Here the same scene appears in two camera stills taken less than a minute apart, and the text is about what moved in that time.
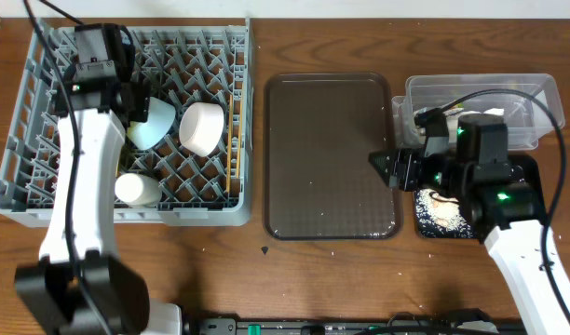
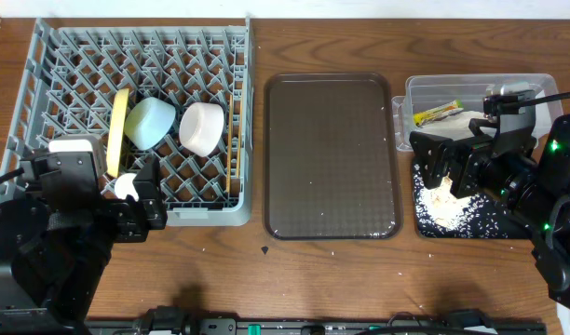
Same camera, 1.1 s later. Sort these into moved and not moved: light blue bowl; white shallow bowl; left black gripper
Moved: left black gripper
Not moved: light blue bowl; white shallow bowl
